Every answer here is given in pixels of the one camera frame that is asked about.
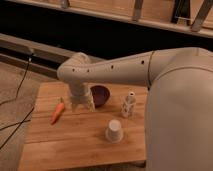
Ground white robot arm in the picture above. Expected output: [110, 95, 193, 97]
[57, 47, 213, 171]

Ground black cable left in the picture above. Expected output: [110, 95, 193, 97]
[0, 53, 36, 150]

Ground dark purple bowl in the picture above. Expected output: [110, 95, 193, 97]
[91, 85, 110, 108]

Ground white paper cup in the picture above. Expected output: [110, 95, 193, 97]
[105, 119, 123, 143]

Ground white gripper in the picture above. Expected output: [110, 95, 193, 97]
[69, 83, 95, 111]

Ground orange pepper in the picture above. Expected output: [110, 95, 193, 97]
[51, 99, 65, 124]

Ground white patterned bottle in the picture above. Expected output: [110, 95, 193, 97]
[121, 91, 136, 118]

